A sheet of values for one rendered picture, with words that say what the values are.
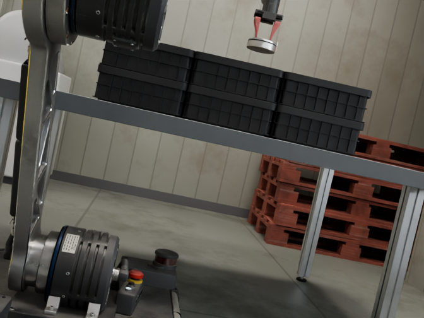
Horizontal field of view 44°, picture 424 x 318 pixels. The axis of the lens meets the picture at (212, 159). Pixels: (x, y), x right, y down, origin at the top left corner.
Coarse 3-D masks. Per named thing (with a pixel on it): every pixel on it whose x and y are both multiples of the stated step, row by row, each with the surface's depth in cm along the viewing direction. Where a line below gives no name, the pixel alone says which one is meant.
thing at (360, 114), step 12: (288, 84) 172; (300, 84) 172; (288, 96) 172; (300, 96) 172; (312, 96) 171; (324, 96) 172; (336, 96) 172; (348, 96) 172; (360, 96) 172; (300, 108) 171; (312, 108) 172; (324, 108) 172; (336, 108) 172; (348, 108) 173; (360, 108) 173; (360, 120) 173
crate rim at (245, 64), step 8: (200, 56) 169; (208, 56) 169; (216, 56) 169; (232, 64) 170; (240, 64) 170; (248, 64) 170; (256, 64) 170; (264, 72) 170; (272, 72) 170; (280, 72) 170
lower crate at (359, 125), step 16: (288, 112) 171; (304, 112) 171; (272, 128) 175; (288, 128) 172; (304, 128) 173; (320, 128) 173; (336, 128) 173; (352, 128) 173; (304, 144) 174; (320, 144) 173; (336, 144) 173; (352, 144) 173
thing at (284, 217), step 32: (288, 160) 365; (384, 160) 371; (416, 160) 412; (256, 192) 433; (288, 192) 369; (352, 192) 372; (384, 192) 445; (256, 224) 408; (288, 224) 364; (352, 224) 375; (384, 224) 376; (352, 256) 373; (384, 256) 412
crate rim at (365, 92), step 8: (288, 72) 170; (280, 80) 178; (296, 80) 170; (304, 80) 170; (312, 80) 171; (320, 80) 171; (336, 88) 171; (344, 88) 171; (352, 88) 171; (360, 88) 171; (368, 96) 171
